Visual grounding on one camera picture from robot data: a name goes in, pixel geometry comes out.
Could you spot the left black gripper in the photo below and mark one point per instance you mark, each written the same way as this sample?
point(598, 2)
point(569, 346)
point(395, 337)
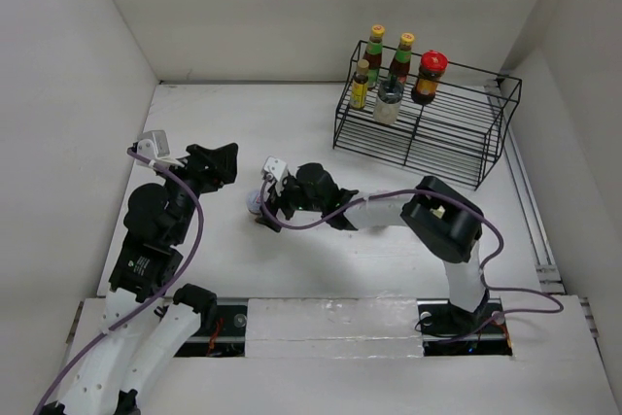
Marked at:
point(214, 166)

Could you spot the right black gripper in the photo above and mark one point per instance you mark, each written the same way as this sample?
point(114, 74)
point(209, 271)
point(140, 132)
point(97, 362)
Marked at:
point(287, 183)

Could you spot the white lid glass jar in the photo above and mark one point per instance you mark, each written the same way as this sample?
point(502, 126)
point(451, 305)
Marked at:
point(253, 204)

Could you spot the small yellow label bottle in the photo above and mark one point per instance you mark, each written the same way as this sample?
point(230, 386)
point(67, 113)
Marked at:
point(359, 85)

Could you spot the black cap spice shaker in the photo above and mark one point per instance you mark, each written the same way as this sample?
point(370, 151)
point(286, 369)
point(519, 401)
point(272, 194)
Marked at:
point(388, 100)

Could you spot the green label sauce bottle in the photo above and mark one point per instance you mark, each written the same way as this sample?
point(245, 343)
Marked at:
point(400, 64)
point(373, 54)

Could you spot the red lid dark sauce jar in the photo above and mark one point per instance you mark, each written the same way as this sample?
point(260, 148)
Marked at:
point(432, 67)

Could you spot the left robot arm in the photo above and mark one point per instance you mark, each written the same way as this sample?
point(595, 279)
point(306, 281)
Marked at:
point(139, 336)

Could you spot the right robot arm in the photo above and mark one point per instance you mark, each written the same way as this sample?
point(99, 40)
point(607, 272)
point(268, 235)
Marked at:
point(445, 222)

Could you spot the yellow cap spice jar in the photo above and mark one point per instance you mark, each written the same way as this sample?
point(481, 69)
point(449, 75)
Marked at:
point(439, 212)

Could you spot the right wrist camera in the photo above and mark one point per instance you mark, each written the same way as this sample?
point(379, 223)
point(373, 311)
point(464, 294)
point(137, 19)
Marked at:
point(275, 171)

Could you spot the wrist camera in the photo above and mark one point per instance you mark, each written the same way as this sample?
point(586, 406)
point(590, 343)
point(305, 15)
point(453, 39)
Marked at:
point(275, 171)
point(153, 145)

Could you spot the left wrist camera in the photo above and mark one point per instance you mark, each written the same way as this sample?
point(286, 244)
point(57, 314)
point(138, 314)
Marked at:
point(153, 145)

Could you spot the black wire rack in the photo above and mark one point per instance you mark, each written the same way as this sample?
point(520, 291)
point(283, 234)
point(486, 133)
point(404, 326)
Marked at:
point(459, 137)

